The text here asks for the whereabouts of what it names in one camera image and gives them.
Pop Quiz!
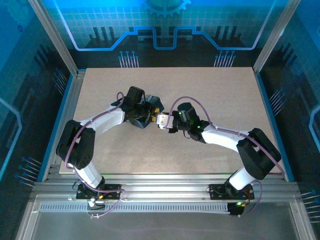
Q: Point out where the grey slotted cable duct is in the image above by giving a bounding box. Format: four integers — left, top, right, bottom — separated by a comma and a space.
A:
39, 203, 231, 214

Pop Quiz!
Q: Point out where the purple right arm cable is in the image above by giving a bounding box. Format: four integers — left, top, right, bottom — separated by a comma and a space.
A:
169, 96, 286, 216

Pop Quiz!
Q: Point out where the aluminium right frame post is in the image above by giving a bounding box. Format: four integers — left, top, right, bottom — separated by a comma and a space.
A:
252, 0, 302, 75

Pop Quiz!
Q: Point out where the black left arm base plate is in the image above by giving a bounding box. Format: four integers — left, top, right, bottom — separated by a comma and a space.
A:
75, 183, 123, 201

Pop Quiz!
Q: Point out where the black connector box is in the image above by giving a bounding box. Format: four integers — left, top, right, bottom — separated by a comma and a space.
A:
226, 201, 245, 218

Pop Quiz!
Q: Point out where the dark blue starry print box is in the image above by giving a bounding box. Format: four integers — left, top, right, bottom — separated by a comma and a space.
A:
129, 93, 165, 130

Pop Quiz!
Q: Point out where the grey metal floor panel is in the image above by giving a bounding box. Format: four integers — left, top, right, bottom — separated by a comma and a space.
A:
16, 194, 317, 240

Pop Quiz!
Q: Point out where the aluminium front frame rail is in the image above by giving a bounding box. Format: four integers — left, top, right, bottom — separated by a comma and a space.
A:
29, 173, 301, 202

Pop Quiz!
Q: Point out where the aluminium frame post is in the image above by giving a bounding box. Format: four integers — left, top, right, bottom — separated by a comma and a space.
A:
26, 0, 80, 76
252, 0, 302, 75

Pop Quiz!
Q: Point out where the aluminium left frame post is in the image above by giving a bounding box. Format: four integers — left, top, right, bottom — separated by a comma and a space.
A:
26, 0, 80, 76

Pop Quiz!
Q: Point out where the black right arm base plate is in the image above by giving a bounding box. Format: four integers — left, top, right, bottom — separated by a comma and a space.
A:
208, 183, 255, 201

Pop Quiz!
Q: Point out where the aluminium side frame rail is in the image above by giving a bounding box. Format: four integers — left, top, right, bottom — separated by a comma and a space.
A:
41, 69, 87, 182

